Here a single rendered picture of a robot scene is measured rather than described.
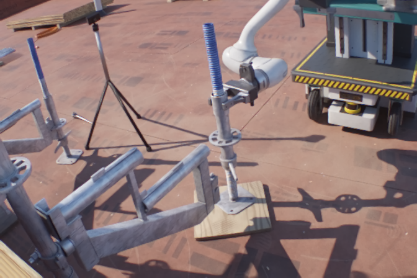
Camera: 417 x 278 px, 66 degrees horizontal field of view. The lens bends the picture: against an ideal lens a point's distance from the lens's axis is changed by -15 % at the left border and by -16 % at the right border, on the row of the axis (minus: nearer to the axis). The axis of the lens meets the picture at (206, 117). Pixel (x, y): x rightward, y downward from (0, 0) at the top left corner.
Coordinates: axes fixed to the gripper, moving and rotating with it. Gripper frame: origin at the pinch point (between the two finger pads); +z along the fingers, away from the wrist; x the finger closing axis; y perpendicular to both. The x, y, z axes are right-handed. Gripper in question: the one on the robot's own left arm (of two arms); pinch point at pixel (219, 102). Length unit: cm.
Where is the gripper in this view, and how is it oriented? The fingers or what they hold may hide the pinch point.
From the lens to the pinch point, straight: 133.6
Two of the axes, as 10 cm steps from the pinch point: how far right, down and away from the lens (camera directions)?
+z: -7.2, 4.3, -5.5
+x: -6.8, -2.6, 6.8
